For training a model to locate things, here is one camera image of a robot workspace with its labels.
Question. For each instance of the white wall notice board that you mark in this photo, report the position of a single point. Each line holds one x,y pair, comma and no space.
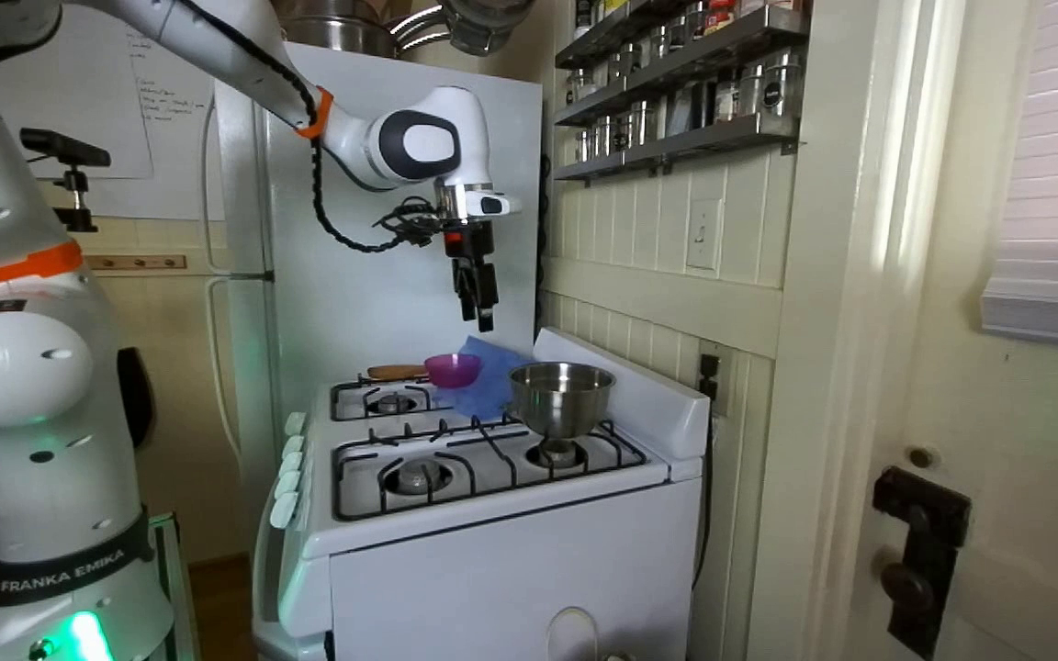
148,135

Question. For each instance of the white gas stove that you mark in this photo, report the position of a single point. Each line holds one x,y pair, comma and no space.
515,563

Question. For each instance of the white stove knob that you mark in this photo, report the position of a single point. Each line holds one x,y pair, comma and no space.
297,422
290,477
283,512
291,449

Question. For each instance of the white wall switch plate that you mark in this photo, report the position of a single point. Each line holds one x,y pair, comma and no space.
702,231

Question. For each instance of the blue striped cloth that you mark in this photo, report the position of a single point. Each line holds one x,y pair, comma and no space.
493,384

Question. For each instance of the gas stove burner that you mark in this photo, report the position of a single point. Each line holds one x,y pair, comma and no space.
557,458
392,403
412,475

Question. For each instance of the black door lock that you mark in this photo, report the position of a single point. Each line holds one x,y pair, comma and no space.
919,556

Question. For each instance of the white panel door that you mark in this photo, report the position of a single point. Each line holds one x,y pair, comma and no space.
1019,491

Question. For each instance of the metal wall spice rack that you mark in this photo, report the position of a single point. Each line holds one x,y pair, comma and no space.
677,94

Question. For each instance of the pink plastic bowl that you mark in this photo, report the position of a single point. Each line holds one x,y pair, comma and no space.
451,370

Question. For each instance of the brown wooden utensil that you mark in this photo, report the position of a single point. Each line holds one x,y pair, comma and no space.
399,372

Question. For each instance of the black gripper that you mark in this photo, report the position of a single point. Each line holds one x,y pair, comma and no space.
473,263

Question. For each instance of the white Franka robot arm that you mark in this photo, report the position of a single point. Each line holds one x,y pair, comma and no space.
40,370

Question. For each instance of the small black stove grate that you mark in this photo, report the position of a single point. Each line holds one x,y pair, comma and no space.
359,399

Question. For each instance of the silver metal bowl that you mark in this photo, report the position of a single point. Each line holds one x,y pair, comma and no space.
559,395

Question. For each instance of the black wall outlet plug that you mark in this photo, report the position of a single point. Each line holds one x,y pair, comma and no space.
710,372

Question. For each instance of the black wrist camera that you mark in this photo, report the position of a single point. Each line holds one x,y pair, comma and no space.
417,224

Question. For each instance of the large black stove grate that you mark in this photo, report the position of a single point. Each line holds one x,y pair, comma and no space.
486,453

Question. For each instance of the black camera on stand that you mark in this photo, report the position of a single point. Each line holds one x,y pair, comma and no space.
68,166

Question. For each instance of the white window blind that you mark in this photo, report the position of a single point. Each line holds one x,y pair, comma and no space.
1055,185

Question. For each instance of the hanging steel pot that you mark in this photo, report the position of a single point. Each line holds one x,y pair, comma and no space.
331,22
486,22

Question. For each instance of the white refrigerator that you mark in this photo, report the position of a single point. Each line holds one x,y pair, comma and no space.
346,281

